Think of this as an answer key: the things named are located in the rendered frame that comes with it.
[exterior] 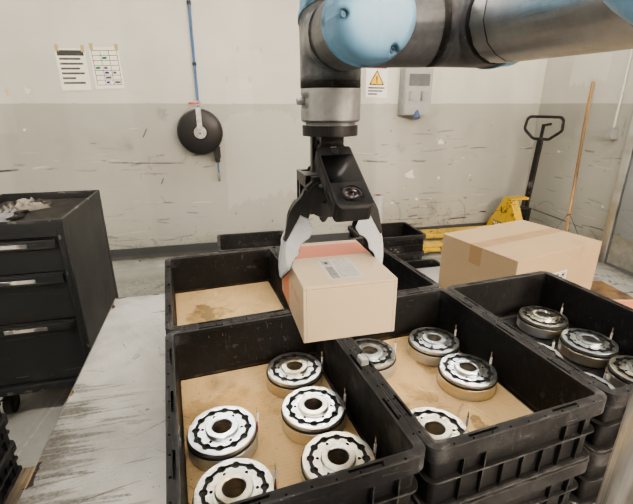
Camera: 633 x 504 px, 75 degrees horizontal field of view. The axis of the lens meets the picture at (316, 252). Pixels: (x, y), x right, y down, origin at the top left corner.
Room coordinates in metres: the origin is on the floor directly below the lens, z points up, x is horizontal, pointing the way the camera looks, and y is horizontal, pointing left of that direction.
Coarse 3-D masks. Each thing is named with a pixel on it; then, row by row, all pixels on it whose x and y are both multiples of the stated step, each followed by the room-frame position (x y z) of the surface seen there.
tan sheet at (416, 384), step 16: (400, 352) 0.74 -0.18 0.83; (400, 368) 0.69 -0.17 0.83; (416, 368) 0.69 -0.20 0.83; (432, 368) 0.69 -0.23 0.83; (400, 384) 0.64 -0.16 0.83; (416, 384) 0.64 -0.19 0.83; (432, 384) 0.64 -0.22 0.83; (416, 400) 0.59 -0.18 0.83; (432, 400) 0.59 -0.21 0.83; (448, 400) 0.59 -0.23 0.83; (464, 400) 0.59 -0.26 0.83; (496, 400) 0.59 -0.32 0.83; (512, 400) 0.59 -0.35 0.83; (464, 416) 0.55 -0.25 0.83; (480, 416) 0.55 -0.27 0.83; (496, 416) 0.55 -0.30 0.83; (512, 416) 0.55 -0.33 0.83
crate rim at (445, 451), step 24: (480, 312) 0.73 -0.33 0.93; (552, 360) 0.57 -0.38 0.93; (384, 384) 0.51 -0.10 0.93; (408, 408) 0.46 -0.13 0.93; (552, 408) 0.46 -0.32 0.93; (576, 408) 0.46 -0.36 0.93; (600, 408) 0.47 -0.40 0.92; (480, 432) 0.42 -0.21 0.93; (504, 432) 0.42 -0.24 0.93; (528, 432) 0.43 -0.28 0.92; (432, 456) 0.39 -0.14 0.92; (456, 456) 0.39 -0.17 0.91
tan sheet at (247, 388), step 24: (192, 384) 0.64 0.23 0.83; (216, 384) 0.64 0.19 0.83; (240, 384) 0.64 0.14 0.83; (264, 384) 0.64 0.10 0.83; (192, 408) 0.57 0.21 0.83; (264, 408) 0.57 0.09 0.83; (264, 432) 0.52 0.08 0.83; (264, 456) 0.47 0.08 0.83; (288, 456) 0.47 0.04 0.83; (192, 480) 0.43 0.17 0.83; (288, 480) 0.43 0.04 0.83
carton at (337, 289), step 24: (312, 264) 0.51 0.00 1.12; (336, 264) 0.51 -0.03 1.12; (360, 264) 0.51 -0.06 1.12; (288, 288) 0.54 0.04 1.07; (312, 288) 0.44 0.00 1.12; (336, 288) 0.45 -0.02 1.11; (360, 288) 0.46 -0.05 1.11; (384, 288) 0.46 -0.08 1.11; (312, 312) 0.44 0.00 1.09; (336, 312) 0.45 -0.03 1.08; (360, 312) 0.46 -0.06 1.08; (384, 312) 0.46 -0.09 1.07; (312, 336) 0.44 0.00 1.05; (336, 336) 0.45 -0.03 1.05
